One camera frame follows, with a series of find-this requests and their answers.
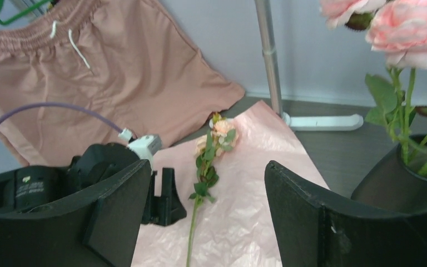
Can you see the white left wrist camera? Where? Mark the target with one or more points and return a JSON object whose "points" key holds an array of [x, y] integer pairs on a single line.
{"points": [[146, 146]]}

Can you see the white clothes rack stand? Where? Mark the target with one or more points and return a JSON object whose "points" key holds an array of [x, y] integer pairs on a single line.
{"points": [[269, 53]]}

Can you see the pink shorts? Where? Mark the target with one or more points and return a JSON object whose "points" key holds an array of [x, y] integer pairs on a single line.
{"points": [[128, 61]]}

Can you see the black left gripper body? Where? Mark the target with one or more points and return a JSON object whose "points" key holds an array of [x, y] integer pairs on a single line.
{"points": [[99, 162]]}

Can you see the black cylindrical vase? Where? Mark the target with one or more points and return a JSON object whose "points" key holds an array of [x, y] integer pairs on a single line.
{"points": [[393, 186]]}

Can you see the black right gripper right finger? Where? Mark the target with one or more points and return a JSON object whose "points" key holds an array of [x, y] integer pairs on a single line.
{"points": [[317, 227]]}

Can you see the pink wrapping paper sheet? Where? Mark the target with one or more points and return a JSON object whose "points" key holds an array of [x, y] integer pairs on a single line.
{"points": [[236, 230]]}

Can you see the peach rose bud stem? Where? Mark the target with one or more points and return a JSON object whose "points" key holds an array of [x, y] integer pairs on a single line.
{"points": [[220, 138]]}

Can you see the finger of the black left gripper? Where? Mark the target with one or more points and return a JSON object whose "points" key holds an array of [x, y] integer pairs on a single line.
{"points": [[166, 209]]}

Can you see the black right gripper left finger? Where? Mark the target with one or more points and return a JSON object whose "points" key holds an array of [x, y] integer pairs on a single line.
{"points": [[97, 226]]}

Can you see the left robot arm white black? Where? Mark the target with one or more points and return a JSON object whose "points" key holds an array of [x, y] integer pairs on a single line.
{"points": [[32, 186]]}

